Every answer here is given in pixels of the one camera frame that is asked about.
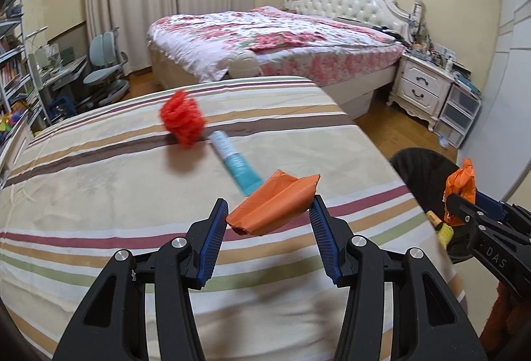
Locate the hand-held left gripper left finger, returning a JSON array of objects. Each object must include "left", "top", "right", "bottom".
[{"left": 58, "top": 198, "right": 230, "bottom": 361}]

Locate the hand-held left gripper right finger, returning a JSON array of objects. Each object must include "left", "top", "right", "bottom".
[{"left": 310, "top": 195, "right": 488, "bottom": 361}]

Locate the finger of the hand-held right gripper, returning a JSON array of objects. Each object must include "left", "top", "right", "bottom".
[
  {"left": 446, "top": 194, "right": 498, "bottom": 233},
  {"left": 477, "top": 190, "right": 531, "bottom": 237}
]

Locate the orange plastic bag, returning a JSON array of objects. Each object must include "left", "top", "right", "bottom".
[{"left": 443, "top": 158, "right": 477, "bottom": 226}]

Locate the yellow foam fruit net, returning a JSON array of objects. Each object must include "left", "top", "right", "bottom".
[{"left": 435, "top": 223, "right": 455, "bottom": 249}]

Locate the black lined trash bin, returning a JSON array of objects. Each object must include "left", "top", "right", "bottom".
[{"left": 389, "top": 148, "right": 478, "bottom": 264}]

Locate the orange paper wrapper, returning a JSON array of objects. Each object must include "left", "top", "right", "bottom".
[{"left": 226, "top": 169, "right": 321, "bottom": 237}]

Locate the teal squeeze tube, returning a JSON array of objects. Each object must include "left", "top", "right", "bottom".
[{"left": 208, "top": 131, "right": 264, "bottom": 196}]

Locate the red foam fruit net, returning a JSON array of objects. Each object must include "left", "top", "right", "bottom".
[{"left": 160, "top": 90, "right": 207, "bottom": 149}]

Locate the person's right forearm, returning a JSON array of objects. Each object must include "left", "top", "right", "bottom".
[{"left": 481, "top": 281, "right": 527, "bottom": 361}]

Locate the clear plastic drawer unit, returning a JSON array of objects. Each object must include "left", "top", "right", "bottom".
[{"left": 437, "top": 85, "right": 483, "bottom": 149}]

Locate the striped bed sheet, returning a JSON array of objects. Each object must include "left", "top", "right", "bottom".
[{"left": 0, "top": 75, "right": 467, "bottom": 361}]

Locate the white nightstand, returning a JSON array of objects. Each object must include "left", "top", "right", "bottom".
[{"left": 388, "top": 54, "right": 455, "bottom": 132}]

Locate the group of small bottles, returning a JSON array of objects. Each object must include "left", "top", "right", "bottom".
[{"left": 409, "top": 10, "right": 471, "bottom": 75}]

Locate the white quilted cushion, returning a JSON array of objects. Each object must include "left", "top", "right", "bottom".
[{"left": 227, "top": 51, "right": 263, "bottom": 78}]

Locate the floral quilt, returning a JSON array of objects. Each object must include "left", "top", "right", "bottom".
[{"left": 147, "top": 5, "right": 407, "bottom": 83}]

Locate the grey desk chair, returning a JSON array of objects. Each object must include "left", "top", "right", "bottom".
[{"left": 83, "top": 29, "right": 129, "bottom": 100}]

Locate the white study desk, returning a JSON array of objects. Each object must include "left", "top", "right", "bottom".
[{"left": 27, "top": 45, "right": 90, "bottom": 125}]

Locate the colourful toy pile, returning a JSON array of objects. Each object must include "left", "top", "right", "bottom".
[{"left": 0, "top": 104, "right": 30, "bottom": 137}]

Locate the white bed with tufted headboard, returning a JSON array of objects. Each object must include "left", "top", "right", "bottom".
[{"left": 147, "top": 0, "right": 426, "bottom": 121}]

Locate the white bookshelf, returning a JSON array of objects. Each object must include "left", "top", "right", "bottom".
[{"left": 0, "top": 0, "right": 32, "bottom": 125}]

